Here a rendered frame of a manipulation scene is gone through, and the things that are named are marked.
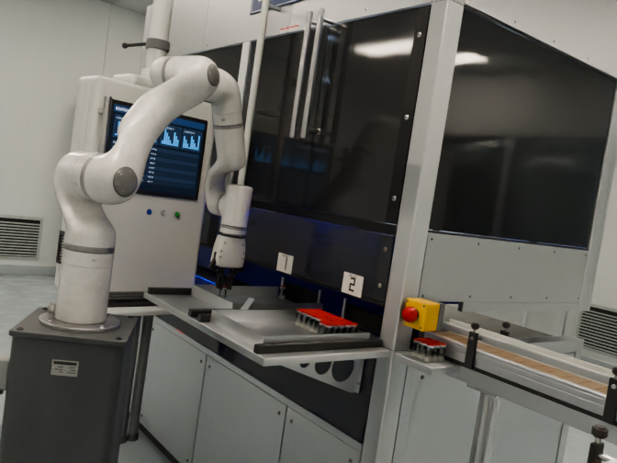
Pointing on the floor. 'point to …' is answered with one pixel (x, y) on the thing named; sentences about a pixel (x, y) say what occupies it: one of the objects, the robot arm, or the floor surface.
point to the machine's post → (412, 225)
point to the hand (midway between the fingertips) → (224, 282)
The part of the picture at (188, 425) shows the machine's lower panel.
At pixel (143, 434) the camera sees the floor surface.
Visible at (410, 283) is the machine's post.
